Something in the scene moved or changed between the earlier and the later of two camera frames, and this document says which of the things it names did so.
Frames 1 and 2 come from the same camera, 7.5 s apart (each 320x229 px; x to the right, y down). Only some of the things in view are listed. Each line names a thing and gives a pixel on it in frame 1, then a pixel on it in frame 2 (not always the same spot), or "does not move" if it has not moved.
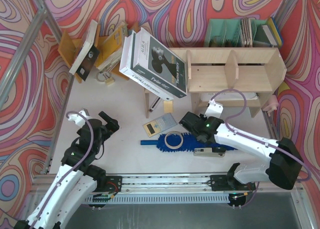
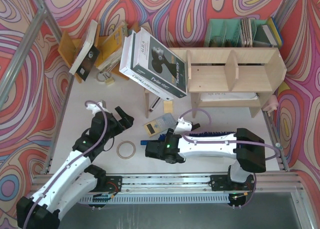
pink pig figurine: [272, 105] does not move
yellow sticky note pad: [168, 106] does not move
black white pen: [151, 110] does not move
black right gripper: [189, 121] to [150, 149]
